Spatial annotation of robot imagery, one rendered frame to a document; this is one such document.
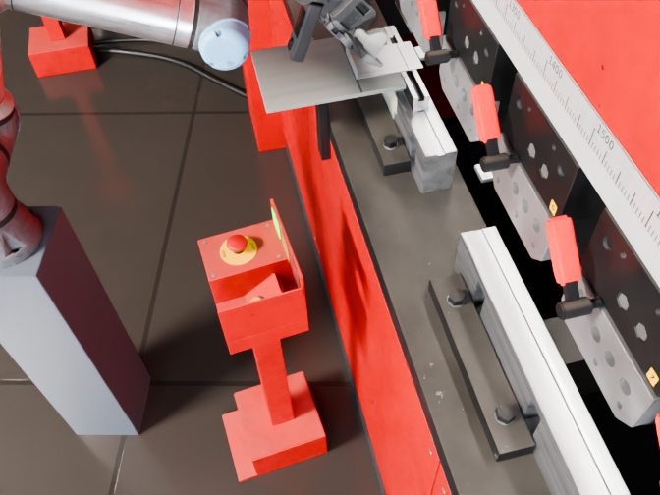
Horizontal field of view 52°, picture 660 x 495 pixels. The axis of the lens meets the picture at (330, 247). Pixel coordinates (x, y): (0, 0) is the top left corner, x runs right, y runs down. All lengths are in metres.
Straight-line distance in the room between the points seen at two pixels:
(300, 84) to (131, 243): 1.27
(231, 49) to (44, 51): 2.16
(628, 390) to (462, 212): 0.62
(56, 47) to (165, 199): 0.95
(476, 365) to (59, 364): 1.03
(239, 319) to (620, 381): 0.72
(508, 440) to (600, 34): 0.57
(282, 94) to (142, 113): 1.66
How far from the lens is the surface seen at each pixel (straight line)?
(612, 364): 0.71
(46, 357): 1.69
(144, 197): 2.54
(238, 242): 1.28
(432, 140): 1.22
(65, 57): 3.16
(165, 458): 1.99
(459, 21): 0.91
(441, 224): 1.21
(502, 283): 1.04
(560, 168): 0.72
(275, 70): 1.33
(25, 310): 1.52
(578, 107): 0.66
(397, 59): 1.34
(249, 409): 1.86
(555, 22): 0.69
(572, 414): 0.95
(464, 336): 1.05
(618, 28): 0.60
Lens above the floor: 1.80
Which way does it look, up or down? 52 degrees down
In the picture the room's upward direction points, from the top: 3 degrees counter-clockwise
